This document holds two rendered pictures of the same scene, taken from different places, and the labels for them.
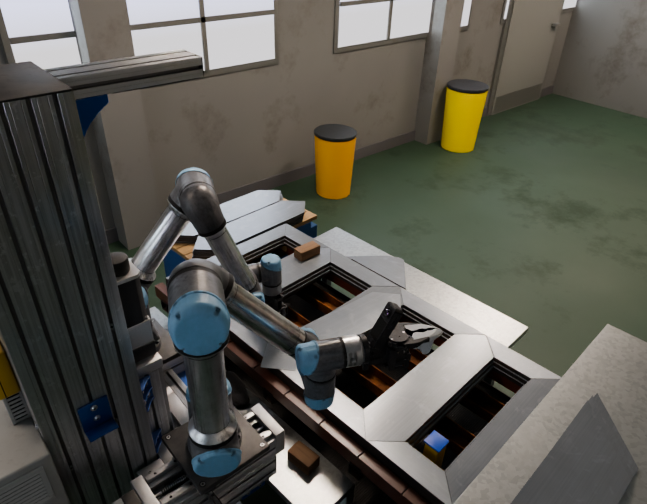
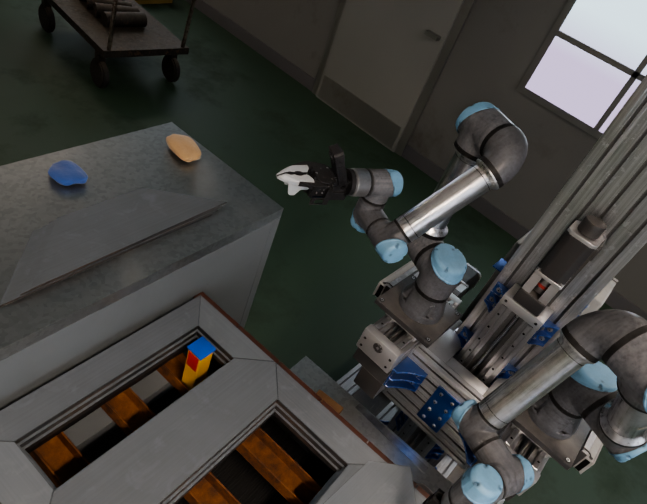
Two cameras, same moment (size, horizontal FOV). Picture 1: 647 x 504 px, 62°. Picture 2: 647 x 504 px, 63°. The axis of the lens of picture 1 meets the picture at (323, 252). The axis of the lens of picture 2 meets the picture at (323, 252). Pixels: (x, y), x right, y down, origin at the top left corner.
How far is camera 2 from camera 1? 215 cm
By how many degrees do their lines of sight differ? 105
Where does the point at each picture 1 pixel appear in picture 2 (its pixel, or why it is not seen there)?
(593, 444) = (68, 247)
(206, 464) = not seen: hidden behind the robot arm
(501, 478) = (178, 245)
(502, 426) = (109, 367)
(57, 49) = not seen: outside the picture
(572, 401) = (44, 301)
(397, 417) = (238, 386)
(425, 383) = (191, 435)
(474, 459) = (162, 333)
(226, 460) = not seen: hidden behind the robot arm
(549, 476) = (137, 231)
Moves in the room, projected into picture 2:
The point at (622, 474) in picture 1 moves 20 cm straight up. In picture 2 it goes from (61, 222) to (60, 163)
